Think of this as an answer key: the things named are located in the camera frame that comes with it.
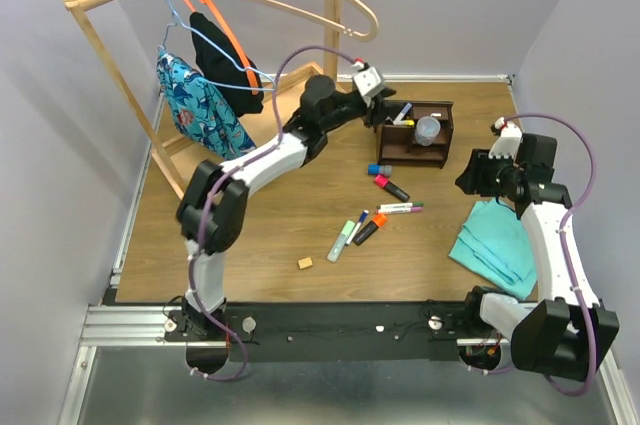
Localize green cap white marker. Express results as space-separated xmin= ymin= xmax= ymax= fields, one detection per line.
xmin=377 ymin=202 xmax=424 ymax=211

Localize teal folded cloth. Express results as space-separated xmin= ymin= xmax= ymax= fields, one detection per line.
xmin=449 ymin=200 xmax=537 ymax=300

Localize mint green highlighter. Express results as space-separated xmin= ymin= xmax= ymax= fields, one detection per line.
xmin=327 ymin=220 xmax=355 ymax=263

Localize blue patterned shorts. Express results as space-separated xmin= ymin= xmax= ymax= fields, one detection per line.
xmin=156 ymin=49 xmax=256 ymax=160

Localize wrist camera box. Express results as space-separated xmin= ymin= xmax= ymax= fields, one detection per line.
xmin=352 ymin=60 xmax=385 ymax=107
xmin=489 ymin=117 xmax=522 ymax=159

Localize wooden clothes rack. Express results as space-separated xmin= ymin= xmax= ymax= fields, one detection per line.
xmin=55 ymin=0 xmax=351 ymax=201

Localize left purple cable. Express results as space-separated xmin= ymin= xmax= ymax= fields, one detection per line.
xmin=184 ymin=44 xmax=366 ymax=384

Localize purple cap white marker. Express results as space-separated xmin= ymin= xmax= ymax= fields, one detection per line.
xmin=393 ymin=102 xmax=412 ymax=125

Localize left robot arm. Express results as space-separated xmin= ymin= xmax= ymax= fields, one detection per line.
xmin=176 ymin=75 xmax=396 ymax=340

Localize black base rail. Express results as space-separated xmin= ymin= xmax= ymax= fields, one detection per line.
xmin=164 ymin=300 xmax=509 ymax=369

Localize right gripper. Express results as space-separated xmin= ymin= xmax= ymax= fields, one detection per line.
xmin=454 ymin=148 xmax=523 ymax=197

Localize blue cap whiteboard marker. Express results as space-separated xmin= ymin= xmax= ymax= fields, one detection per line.
xmin=345 ymin=209 xmax=369 ymax=246

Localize brown wooden desk organizer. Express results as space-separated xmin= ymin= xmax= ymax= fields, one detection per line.
xmin=375 ymin=101 xmax=454 ymax=168

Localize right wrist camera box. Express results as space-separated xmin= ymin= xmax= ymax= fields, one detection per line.
xmin=489 ymin=117 xmax=522 ymax=159

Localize light blue wire hanger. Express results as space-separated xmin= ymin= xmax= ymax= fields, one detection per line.
xmin=138 ymin=0 xmax=277 ymax=92

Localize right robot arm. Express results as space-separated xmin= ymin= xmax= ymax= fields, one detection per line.
xmin=455 ymin=124 xmax=620 ymax=383

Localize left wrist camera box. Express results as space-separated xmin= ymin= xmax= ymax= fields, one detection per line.
xmin=352 ymin=60 xmax=385 ymax=107

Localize black garment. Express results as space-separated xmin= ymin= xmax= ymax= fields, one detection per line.
xmin=189 ymin=12 xmax=264 ymax=117

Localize clear paperclip jar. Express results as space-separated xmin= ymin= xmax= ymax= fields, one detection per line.
xmin=414 ymin=116 xmax=441 ymax=146

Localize orange black highlighter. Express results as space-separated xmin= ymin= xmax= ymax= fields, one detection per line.
xmin=352 ymin=213 xmax=388 ymax=246

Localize pink black highlighter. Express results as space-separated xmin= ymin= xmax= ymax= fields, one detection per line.
xmin=374 ymin=175 xmax=410 ymax=202

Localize pink cap white marker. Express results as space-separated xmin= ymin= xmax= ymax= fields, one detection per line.
xmin=376 ymin=206 xmax=423 ymax=215

